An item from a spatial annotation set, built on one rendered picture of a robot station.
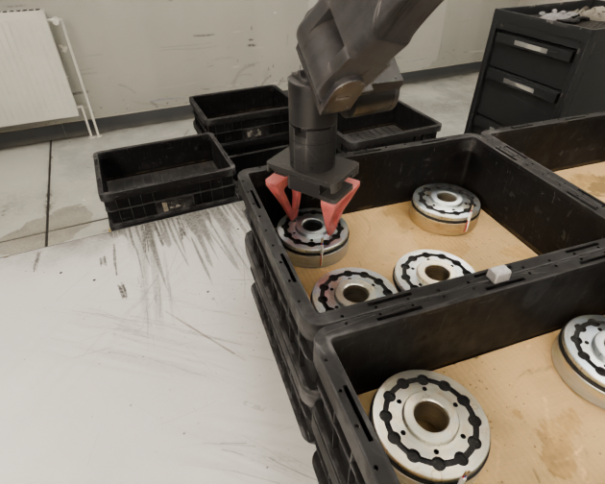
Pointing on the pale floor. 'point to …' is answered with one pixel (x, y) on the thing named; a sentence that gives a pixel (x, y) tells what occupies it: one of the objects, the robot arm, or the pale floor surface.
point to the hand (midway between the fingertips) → (311, 221)
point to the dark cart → (548, 67)
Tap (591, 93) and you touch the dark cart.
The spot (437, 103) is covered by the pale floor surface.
